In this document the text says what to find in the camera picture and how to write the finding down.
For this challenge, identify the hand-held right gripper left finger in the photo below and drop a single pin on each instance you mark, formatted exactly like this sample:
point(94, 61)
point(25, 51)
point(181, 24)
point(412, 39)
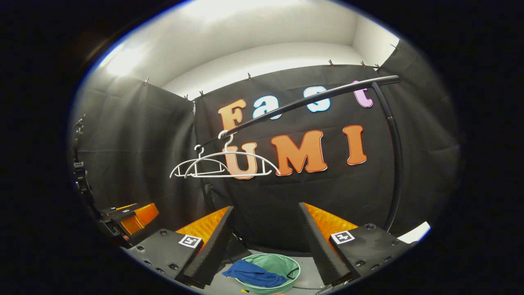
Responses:
point(213, 246)

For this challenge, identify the black backdrop cloth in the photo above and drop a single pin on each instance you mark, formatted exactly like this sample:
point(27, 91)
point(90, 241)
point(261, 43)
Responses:
point(409, 172)

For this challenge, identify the white flat panel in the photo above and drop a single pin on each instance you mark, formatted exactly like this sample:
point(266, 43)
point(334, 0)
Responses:
point(415, 233)

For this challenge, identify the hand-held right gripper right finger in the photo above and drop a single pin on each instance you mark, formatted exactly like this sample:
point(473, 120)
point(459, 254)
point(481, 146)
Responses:
point(319, 246)

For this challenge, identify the black clothes rack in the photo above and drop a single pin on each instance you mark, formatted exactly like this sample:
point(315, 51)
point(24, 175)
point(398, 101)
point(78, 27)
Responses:
point(327, 95)

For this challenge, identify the white clothes hanger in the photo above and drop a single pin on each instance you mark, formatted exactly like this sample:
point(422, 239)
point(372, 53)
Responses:
point(226, 141)
point(199, 151)

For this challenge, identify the row of black backdrop clips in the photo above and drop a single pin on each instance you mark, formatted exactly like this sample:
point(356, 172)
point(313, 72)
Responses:
point(249, 76)

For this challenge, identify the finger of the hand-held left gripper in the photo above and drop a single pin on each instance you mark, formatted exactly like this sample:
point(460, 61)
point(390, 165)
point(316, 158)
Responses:
point(145, 212)
point(131, 225)

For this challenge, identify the green laundry hamper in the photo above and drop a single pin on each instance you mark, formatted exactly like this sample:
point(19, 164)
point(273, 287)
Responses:
point(274, 262)

